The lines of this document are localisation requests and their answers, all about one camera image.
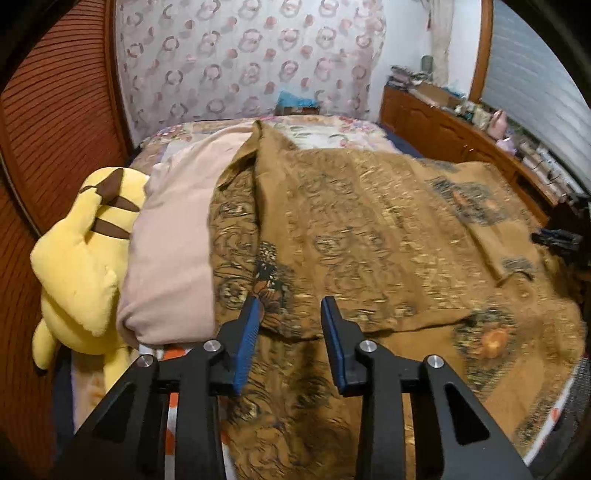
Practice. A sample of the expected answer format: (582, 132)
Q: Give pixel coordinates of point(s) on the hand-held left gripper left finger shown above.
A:
(247, 346)

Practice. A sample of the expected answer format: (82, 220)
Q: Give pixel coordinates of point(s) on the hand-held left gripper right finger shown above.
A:
(334, 346)

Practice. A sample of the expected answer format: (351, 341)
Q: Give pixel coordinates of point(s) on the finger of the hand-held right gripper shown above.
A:
(556, 241)

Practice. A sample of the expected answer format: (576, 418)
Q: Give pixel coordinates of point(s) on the brown patterned garment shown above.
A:
(392, 230)

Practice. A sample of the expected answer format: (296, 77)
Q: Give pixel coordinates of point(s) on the orange print white bedsheet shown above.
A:
(184, 410)

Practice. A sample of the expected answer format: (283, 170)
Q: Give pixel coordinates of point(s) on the pink tissue box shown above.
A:
(505, 144)

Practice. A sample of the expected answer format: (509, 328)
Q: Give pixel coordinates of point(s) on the pink bottle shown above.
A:
(498, 122)

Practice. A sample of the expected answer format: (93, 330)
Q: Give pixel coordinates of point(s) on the beige pillow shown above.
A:
(180, 230)

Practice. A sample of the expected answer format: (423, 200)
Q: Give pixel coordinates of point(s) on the group of toiletry bottles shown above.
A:
(471, 110)

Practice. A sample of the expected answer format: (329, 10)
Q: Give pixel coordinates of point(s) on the wooden sideboard cabinet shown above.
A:
(443, 134)

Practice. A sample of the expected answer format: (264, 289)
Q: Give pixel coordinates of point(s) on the yellow plush toy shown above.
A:
(83, 277)

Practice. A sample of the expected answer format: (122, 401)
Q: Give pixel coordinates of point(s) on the dark blue bedsheet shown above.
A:
(401, 143)

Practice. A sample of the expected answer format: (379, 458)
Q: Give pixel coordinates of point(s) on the floral bed blanket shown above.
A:
(323, 131)

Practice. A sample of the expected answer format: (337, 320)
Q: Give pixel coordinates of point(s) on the stack of folded cloths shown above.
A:
(404, 76)

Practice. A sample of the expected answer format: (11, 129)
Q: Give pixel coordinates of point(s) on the beige tied window curtain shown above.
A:
(441, 41)

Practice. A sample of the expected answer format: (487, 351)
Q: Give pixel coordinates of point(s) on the blue cloth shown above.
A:
(295, 99)

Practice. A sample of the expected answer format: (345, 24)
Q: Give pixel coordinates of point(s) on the circle patterned sheer curtain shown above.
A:
(249, 60)

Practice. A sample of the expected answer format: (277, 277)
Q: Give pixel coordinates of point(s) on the wooden louvred wardrobe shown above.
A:
(55, 115)

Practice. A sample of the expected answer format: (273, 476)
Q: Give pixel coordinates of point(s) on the wooden window frame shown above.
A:
(480, 50)

